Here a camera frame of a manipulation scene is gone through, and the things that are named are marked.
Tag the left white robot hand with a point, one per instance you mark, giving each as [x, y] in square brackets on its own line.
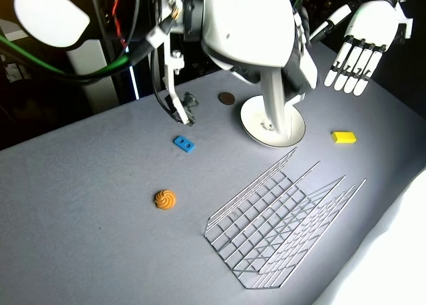
[372, 22]

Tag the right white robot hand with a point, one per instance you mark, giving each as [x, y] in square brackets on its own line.
[246, 25]

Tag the white plate black rim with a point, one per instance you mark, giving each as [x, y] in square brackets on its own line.
[254, 118]

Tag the brown round disc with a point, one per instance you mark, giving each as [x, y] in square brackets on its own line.
[227, 98]

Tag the yellow rectangular block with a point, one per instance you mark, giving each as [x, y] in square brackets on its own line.
[344, 137]

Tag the blue block with two holes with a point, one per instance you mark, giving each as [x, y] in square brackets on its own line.
[184, 144]

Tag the orange swirl cookie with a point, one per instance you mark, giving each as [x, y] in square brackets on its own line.
[165, 199]

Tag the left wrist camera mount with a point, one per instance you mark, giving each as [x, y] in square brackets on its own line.
[404, 28]

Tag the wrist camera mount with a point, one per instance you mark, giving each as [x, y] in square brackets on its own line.
[171, 78]
[404, 28]

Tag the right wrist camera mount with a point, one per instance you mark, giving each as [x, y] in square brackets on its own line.
[171, 78]

